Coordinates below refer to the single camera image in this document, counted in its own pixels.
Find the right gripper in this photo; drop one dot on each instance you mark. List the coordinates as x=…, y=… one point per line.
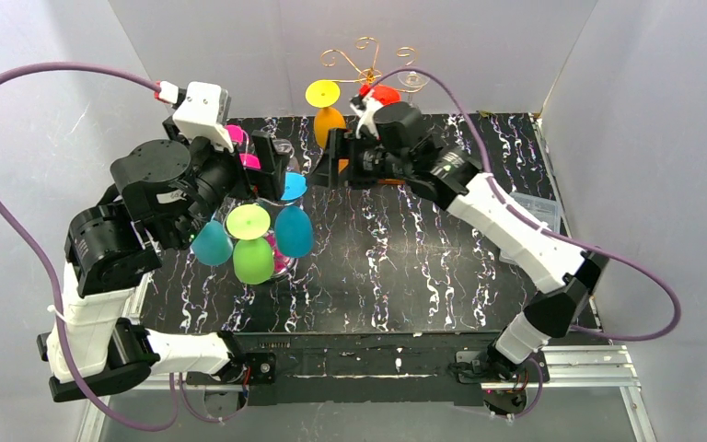
x=339, y=157

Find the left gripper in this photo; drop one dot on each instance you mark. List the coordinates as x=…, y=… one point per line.
x=266, y=168

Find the blue wine glass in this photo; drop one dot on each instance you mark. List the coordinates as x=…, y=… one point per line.
x=292, y=228

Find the green wine glass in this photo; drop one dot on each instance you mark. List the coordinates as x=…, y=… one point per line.
x=252, y=256

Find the clear ribbed wine glass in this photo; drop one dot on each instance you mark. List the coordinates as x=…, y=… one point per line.
x=285, y=148

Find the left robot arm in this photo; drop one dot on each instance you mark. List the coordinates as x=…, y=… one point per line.
x=164, y=193

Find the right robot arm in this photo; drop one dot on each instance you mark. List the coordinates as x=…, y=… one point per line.
x=565, y=275

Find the pink wine glass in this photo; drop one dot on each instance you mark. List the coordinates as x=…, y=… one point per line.
x=241, y=139

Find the orange yellow wine glass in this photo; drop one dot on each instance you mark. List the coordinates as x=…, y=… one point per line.
x=323, y=94

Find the teal wine glass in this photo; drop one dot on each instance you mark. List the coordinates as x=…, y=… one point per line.
x=212, y=246

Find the red wine glass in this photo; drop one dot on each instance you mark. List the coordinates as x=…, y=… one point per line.
x=385, y=95

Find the clear wine glass on gold rack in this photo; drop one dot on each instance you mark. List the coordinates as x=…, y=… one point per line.
x=411, y=82

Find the clear plastic screw box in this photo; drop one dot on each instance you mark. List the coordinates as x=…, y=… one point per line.
x=545, y=210

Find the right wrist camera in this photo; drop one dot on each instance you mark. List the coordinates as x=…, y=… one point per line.
x=365, y=107

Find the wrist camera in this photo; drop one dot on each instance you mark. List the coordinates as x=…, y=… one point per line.
x=365, y=107
x=203, y=113

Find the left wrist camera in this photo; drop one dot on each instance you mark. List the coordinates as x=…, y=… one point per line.
x=203, y=113

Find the silver wire glass rack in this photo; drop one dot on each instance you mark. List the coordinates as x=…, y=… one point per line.
x=268, y=235

